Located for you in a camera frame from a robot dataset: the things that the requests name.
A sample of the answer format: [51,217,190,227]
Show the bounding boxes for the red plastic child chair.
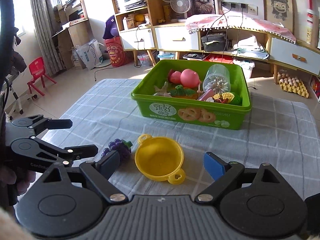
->
[27,57,57,96]

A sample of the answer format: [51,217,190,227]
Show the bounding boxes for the beige starfish toy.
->
[153,81,171,98]

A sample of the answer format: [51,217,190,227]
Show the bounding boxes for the yellow toy pot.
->
[135,134,185,185]

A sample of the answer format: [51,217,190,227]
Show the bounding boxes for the white paper shopping bag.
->
[75,39,103,70]

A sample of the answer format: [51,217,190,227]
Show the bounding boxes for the purple toy grapes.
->
[101,139,133,164]

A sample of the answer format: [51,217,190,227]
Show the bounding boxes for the pink patterned cover cloth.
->
[185,13,297,44]

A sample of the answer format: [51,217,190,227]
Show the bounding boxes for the grey checked tablecloth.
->
[43,79,319,198]

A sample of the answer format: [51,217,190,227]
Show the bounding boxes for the clear cotton swab jar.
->
[203,64,231,94]

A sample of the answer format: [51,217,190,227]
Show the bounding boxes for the red storage box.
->
[203,54,233,64]

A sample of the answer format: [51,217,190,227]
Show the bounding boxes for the framed cat picture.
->
[191,0,219,15]

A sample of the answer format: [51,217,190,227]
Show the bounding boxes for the yellow toy corn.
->
[213,92,235,103]

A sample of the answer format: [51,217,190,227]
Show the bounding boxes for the wooden shelf cabinet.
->
[112,0,319,76]

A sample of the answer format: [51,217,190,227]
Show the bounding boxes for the green plastic storage box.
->
[131,60,252,130]

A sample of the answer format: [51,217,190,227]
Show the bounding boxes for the white desk fan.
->
[170,0,191,14]

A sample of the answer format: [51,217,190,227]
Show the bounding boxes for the framed cartoon girl picture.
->
[263,0,295,33]

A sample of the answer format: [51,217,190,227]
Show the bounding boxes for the yellow egg tray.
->
[277,72,309,98]

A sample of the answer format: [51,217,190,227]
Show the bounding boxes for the pink toy pig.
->
[180,69,201,88]

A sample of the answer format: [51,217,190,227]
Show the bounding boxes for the pink rectangular block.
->
[198,89,215,101]

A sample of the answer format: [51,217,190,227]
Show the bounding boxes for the orange toy pumpkin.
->
[169,85,199,100]

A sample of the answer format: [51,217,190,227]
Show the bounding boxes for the red printed bucket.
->
[104,36,131,67]

